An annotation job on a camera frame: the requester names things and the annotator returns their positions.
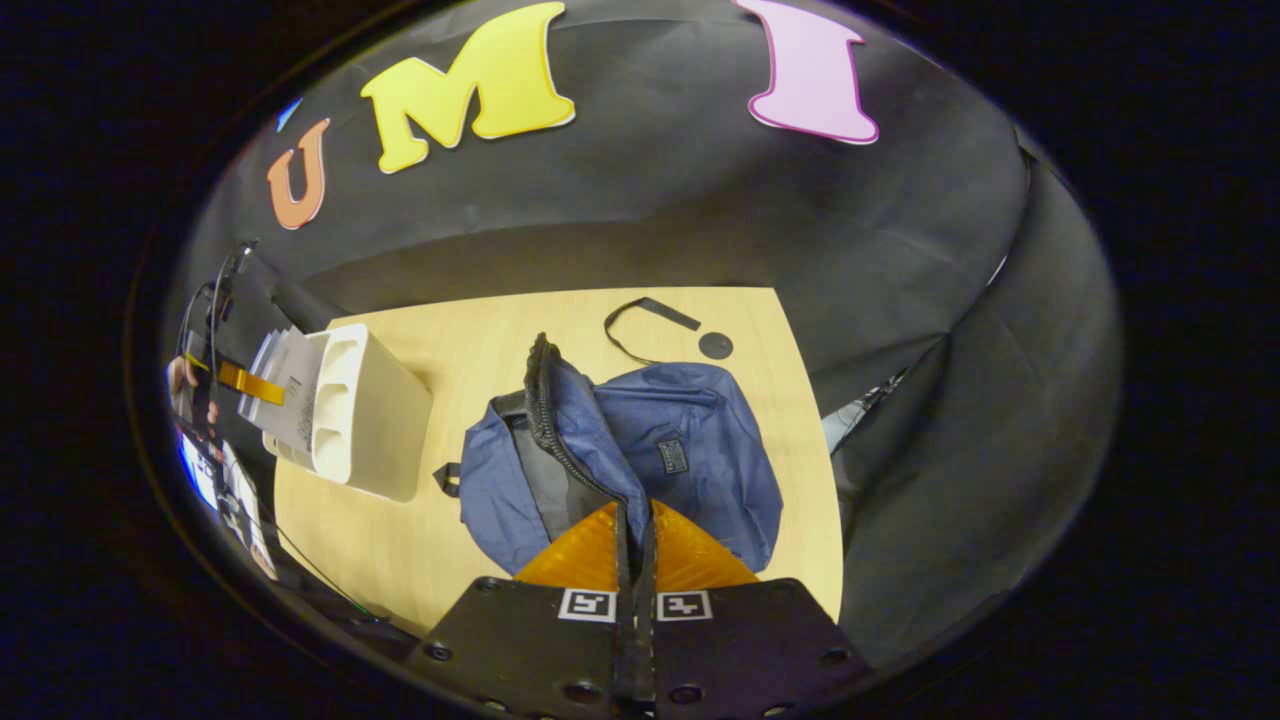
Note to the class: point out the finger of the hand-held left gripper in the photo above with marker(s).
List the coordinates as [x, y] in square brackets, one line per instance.
[255, 385]

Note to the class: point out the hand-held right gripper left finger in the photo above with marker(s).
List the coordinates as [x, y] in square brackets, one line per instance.
[520, 650]

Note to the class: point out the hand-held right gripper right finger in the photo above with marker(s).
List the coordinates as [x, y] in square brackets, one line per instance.
[750, 650]

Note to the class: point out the blue cover book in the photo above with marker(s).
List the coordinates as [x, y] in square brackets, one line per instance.
[258, 375]

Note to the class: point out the white book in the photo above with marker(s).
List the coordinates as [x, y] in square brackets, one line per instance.
[295, 405]

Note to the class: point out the white bookshelf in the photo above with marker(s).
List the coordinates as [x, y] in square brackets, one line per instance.
[370, 420]

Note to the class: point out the blue schoolbag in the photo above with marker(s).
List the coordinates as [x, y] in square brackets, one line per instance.
[690, 430]

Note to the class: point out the black round disc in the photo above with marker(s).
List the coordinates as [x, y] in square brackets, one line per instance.
[715, 346]

